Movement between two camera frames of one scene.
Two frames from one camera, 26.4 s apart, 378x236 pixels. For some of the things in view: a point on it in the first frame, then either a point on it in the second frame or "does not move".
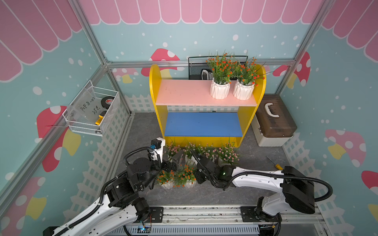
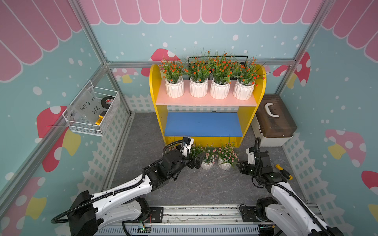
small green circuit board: x=143 y=229 does not move
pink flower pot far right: x=226 y=155 does not move
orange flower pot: x=222 y=66 does not move
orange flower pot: x=246 y=75 does not move
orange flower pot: x=185 y=177 to x=199 y=71
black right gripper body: x=200 y=178 to x=247 y=169
